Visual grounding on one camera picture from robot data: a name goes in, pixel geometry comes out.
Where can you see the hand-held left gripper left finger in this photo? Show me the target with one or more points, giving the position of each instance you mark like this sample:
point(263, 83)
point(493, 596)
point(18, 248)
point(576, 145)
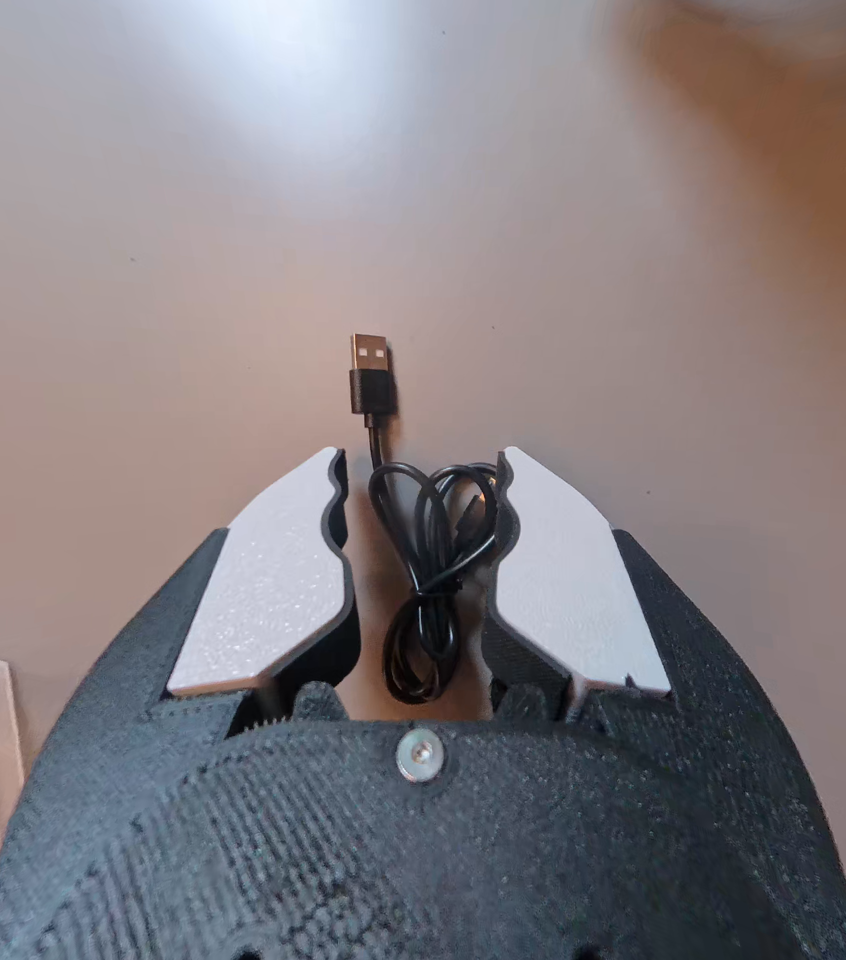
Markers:
point(265, 585)

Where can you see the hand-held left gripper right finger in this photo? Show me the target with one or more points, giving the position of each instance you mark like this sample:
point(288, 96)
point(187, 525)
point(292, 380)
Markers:
point(580, 585)

